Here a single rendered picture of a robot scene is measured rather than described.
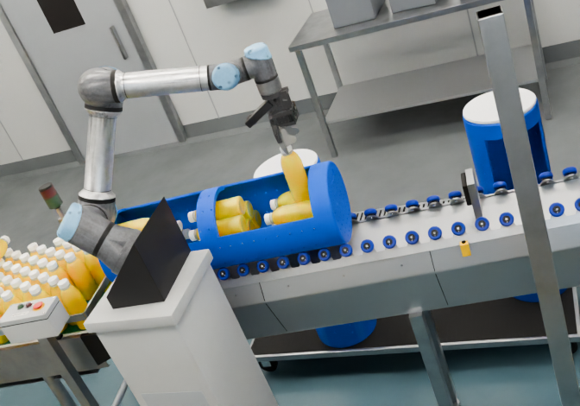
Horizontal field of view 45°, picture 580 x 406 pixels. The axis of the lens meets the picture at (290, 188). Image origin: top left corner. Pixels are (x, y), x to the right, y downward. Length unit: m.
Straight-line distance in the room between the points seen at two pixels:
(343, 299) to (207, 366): 0.54
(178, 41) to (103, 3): 0.70
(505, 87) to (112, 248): 1.19
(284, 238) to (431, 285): 0.52
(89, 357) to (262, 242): 0.85
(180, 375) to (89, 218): 0.56
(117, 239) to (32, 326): 0.59
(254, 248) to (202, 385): 0.47
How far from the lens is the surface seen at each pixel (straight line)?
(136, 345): 2.25
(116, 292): 2.20
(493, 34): 1.74
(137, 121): 6.67
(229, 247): 2.37
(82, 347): 2.76
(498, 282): 2.44
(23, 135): 7.50
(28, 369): 2.96
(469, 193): 2.29
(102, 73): 2.11
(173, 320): 2.09
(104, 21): 6.38
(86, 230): 2.17
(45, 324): 2.58
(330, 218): 2.25
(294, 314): 2.56
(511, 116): 1.83
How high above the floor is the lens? 2.25
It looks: 27 degrees down
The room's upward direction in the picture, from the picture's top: 21 degrees counter-clockwise
